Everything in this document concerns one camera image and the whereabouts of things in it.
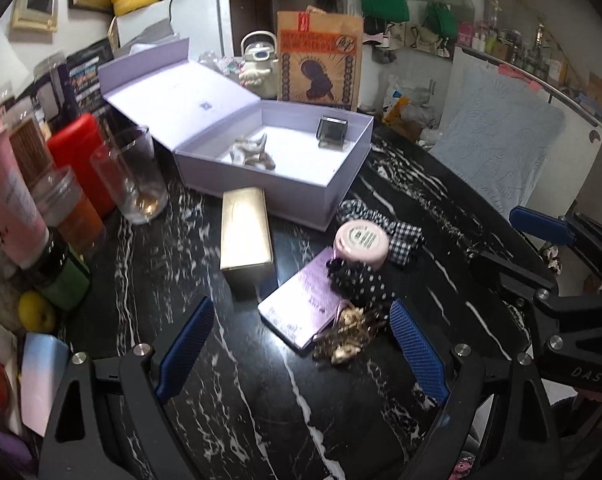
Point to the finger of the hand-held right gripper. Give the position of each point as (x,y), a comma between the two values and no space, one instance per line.
(518,275)
(541,225)

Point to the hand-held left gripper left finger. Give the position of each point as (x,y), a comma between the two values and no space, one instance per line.
(186,350)

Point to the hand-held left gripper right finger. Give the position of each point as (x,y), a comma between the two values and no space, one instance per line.
(418,355)

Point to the gold hair clip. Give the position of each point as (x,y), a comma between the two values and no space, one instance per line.
(343,337)

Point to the black polka dot scrunchie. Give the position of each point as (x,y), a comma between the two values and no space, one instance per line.
(366,285)

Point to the black white checkered scrunchie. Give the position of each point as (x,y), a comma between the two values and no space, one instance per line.
(406,242)

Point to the purple card box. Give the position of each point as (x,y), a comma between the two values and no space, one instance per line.
(296,305)

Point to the pink round compact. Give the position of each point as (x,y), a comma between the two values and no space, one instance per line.
(361,242)

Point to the gold rectangular box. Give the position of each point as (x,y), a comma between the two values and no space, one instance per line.
(246,230)

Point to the lavender gift box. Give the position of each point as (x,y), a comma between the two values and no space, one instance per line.
(301,200)

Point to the white cabinet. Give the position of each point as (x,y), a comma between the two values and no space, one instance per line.
(581,130)

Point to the green jar with black lid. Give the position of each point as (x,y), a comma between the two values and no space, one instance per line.
(63,280)

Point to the yellow fruit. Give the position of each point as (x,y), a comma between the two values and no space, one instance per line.
(36,312)

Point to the clear jar with orange contents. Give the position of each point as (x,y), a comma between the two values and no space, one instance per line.
(73,215)

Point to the clear drinking glass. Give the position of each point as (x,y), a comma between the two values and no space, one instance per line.
(131,180)

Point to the pile of plastic bags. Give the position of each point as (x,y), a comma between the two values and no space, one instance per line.
(406,105)

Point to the row of small bottles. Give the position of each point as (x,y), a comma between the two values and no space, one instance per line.
(511,45)

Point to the silver hair claw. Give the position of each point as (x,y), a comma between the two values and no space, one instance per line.
(251,152)

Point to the red lidded bottle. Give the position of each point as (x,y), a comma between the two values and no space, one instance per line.
(78,152)

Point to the green tote bag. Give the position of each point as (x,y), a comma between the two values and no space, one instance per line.
(443,20)
(383,2)

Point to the small dark square case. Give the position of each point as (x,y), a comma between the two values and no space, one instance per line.
(331,132)

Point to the pink paper cup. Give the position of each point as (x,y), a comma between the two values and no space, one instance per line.
(8,185)

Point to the clear jar with brown contents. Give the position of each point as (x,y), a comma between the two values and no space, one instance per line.
(28,145)

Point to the printed brown paper bag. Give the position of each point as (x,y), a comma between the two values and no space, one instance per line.
(318,60)

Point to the dark printed snack packet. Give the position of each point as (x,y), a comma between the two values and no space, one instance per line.
(88,77)

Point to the crumpled clear plastic wrap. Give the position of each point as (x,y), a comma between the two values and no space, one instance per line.
(221,62)

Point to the white teapot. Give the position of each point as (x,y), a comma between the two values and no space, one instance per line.
(258,65)

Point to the white fridge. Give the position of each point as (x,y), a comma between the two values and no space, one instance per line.
(196,20)

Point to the dark brown door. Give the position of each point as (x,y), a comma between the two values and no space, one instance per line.
(251,10)

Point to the small cream picture frame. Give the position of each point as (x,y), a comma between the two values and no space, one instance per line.
(33,7)

